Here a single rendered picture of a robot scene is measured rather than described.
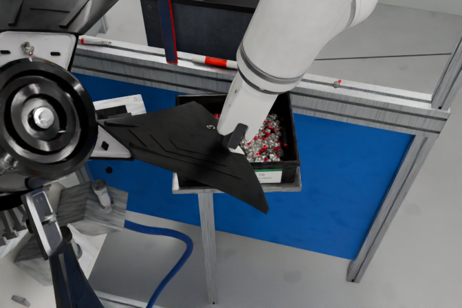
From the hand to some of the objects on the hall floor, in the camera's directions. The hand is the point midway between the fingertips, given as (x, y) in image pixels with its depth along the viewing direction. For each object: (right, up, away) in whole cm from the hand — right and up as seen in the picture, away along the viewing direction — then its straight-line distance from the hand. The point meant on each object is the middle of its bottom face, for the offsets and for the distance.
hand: (231, 135), depth 74 cm
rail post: (-44, -30, +104) cm, 117 cm away
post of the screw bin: (-5, -52, +87) cm, 102 cm away
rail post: (+40, -46, +92) cm, 110 cm away
